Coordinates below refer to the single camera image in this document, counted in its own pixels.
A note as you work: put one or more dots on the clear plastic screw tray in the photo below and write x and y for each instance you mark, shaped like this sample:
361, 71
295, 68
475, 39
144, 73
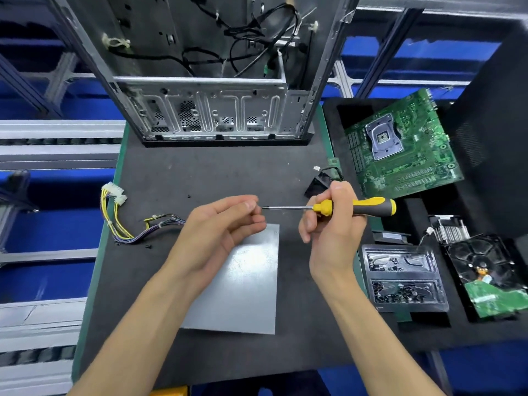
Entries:
404, 280

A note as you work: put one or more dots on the aluminium conveyor frame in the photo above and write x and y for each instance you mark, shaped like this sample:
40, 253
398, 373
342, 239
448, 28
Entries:
58, 144

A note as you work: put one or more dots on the black cooling fan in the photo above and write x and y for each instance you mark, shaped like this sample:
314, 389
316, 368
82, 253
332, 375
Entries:
318, 184

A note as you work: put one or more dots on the black hard disk drive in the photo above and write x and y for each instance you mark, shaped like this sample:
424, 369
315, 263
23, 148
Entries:
487, 276

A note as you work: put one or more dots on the silver heatsink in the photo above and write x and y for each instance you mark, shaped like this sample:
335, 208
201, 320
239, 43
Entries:
450, 228

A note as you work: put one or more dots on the black foam work mat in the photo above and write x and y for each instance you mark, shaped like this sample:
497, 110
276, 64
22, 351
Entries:
148, 169

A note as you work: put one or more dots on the person's right forearm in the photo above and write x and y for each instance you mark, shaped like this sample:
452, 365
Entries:
379, 342

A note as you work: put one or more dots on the black foam parts tray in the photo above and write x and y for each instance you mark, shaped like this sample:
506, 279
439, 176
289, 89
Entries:
487, 119

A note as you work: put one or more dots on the grey power supply cover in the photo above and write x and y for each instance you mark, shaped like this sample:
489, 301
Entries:
243, 288

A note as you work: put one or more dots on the person's right hand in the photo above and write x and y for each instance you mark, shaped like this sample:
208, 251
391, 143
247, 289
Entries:
334, 231

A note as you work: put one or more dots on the person's left hand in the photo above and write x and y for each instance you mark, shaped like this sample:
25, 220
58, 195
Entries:
210, 239

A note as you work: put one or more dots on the silver computer tower chassis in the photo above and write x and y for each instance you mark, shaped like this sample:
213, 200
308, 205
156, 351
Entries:
206, 111

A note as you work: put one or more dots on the small black screws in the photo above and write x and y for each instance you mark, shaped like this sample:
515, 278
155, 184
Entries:
188, 195

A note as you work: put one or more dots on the green motherboard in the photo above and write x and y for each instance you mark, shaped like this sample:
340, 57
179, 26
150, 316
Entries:
404, 148

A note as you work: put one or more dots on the yellow button box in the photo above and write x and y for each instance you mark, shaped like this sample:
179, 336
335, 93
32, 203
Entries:
169, 391

